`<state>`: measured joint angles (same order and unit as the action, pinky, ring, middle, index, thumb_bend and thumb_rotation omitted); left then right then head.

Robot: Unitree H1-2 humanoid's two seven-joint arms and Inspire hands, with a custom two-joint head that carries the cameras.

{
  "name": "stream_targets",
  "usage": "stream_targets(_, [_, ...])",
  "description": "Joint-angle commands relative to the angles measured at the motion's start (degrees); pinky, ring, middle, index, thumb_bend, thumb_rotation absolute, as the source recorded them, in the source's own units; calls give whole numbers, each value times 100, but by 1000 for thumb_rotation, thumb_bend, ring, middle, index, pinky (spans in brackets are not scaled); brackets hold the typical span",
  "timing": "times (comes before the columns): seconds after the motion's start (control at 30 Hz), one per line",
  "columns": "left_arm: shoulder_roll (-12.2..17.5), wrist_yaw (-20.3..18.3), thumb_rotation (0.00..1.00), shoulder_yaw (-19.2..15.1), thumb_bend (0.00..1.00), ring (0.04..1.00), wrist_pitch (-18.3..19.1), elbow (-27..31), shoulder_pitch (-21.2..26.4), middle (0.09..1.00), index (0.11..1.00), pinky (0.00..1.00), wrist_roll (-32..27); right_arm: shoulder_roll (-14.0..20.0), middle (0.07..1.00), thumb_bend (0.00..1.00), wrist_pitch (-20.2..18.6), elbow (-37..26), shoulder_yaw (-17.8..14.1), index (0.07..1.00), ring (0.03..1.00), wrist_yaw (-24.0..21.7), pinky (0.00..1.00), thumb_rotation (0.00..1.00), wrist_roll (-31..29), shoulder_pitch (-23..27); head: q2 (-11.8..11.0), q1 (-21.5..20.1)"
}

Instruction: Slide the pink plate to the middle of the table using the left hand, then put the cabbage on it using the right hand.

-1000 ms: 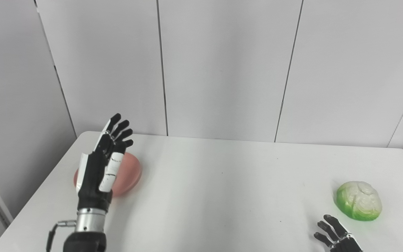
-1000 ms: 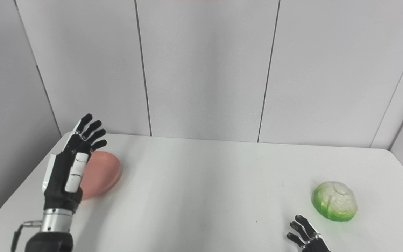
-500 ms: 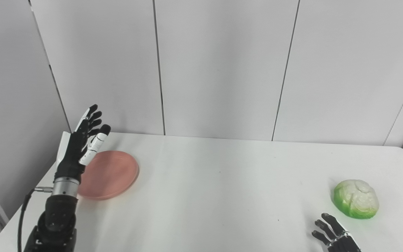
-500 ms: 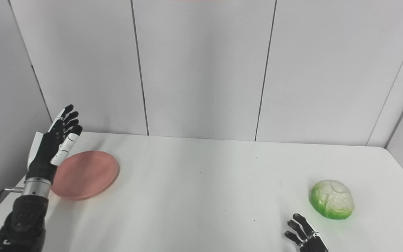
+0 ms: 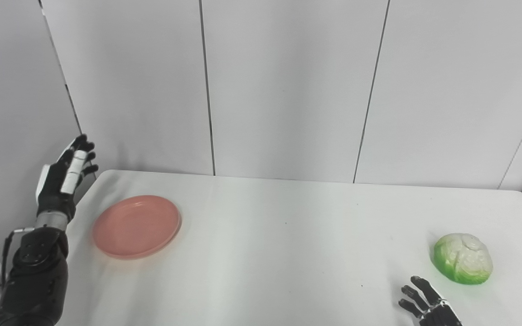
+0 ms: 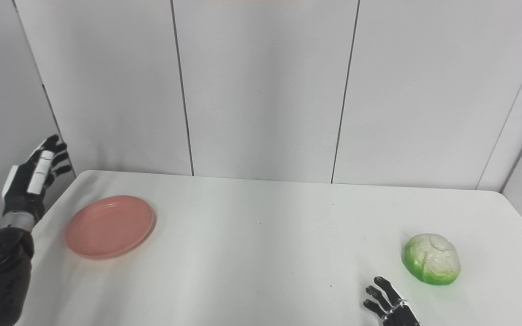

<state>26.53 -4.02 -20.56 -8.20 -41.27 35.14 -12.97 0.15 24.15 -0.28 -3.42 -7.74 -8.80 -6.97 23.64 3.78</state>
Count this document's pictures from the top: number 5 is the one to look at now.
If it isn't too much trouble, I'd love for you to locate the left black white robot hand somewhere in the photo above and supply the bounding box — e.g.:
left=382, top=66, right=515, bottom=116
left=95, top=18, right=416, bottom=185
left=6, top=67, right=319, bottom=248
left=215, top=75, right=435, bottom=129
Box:
left=35, top=134, right=99, bottom=222

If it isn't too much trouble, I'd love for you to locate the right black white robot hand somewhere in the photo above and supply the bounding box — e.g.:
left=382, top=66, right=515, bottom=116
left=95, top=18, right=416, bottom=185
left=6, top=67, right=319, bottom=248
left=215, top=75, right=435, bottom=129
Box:
left=398, top=275, right=463, bottom=326

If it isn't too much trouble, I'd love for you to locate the green white cabbage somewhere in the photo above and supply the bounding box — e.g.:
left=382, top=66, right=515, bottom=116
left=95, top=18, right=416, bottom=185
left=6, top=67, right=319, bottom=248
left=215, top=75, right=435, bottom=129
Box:
left=433, top=233, right=493, bottom=285

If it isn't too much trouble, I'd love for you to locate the pink round plate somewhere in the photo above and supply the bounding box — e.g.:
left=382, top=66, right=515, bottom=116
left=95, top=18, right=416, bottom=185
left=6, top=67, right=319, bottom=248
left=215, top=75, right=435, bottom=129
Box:
left=92, top=195, right=182, bottom=260

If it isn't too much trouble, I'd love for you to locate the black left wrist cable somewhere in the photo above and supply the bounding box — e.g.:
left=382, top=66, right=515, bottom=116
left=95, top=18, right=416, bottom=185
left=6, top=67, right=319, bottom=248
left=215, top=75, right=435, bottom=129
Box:
left=1, top=228, right=35, bottom=287

